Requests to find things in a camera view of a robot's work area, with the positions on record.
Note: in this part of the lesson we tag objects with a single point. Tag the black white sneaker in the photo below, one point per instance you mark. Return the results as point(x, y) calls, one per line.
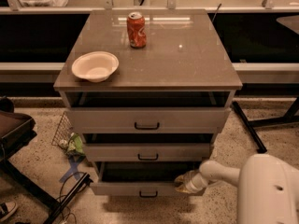
point(7, 210)

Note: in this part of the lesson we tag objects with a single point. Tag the black chair left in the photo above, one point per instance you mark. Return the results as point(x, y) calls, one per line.
point(16, 131)

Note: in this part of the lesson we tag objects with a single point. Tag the wire mesh basket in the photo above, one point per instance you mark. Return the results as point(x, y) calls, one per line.
point(63, 131)

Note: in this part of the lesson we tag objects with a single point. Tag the orange soda can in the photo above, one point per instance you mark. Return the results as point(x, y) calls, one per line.
point(136, 30)

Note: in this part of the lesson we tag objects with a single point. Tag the grey drawer cabinet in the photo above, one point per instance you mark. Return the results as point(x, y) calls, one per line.
point(184, 64)

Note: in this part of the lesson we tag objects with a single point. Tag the white paper bowl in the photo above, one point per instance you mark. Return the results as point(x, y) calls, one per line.
point(95, 66)

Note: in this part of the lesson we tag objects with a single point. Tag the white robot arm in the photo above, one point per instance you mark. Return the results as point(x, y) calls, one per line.
point(267, 188)

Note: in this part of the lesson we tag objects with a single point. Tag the black metal stand right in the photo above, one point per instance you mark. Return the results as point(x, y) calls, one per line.
point(291, 116)

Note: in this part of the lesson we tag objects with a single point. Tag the metal window railing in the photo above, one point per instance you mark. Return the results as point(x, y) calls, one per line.
point(149, 3)

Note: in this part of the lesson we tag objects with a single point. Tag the grey drawer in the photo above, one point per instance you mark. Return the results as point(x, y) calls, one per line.
point(147, 120)
point(147, 152)
point(145, 179)

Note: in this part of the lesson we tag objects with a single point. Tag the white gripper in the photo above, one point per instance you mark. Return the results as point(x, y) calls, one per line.
point(193, 183)

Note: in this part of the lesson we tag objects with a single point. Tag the green crumpled packet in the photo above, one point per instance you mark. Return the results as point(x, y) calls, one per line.
point(72, 146)

